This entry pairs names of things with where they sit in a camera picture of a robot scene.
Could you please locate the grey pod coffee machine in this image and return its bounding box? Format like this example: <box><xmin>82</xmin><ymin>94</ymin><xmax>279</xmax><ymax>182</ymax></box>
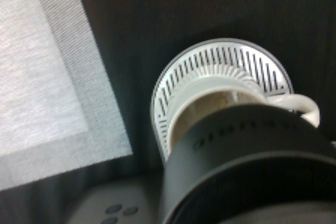
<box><xmin>64</xmin><ymin>37</ymin><xmax>336</xmax><ymax>224</ymax></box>

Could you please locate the white ceramic mug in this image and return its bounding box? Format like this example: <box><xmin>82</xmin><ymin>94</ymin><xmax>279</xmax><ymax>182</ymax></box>
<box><xmin>165</xmin><ymin>77</ymin><xmax>321</xmax><ymax>154</ymax></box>

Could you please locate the grey woven placemat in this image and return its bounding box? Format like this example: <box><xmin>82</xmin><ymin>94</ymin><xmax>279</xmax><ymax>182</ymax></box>
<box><xmin>0</xmin><ymin>0</ymin><xmax>132</xmax><ymax>191</ymax></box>

